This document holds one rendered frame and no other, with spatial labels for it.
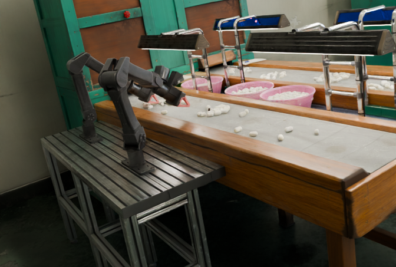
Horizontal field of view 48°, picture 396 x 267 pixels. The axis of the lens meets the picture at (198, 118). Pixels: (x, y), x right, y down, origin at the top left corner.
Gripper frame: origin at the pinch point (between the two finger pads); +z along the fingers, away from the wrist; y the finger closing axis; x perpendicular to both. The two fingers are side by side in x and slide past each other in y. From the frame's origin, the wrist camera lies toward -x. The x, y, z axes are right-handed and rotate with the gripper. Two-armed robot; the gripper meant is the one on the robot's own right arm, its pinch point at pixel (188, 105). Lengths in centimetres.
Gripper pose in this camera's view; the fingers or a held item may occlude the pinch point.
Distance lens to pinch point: 204.9
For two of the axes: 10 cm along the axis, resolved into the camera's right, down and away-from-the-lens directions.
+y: -5.7, -1.4, 8.1
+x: -4.0, 9.1, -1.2
